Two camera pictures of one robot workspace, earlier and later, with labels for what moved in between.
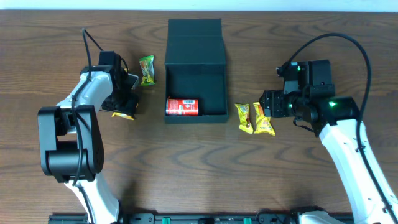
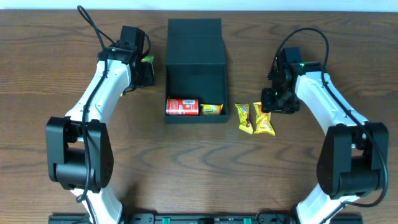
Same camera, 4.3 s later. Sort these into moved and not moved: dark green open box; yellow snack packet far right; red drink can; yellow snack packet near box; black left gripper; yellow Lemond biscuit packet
Moved: yellow Lemond biscuit packet; black left gripper
Not moved: yellow snack packet near box; dark green open box; yellow snack packet far right; red drink can
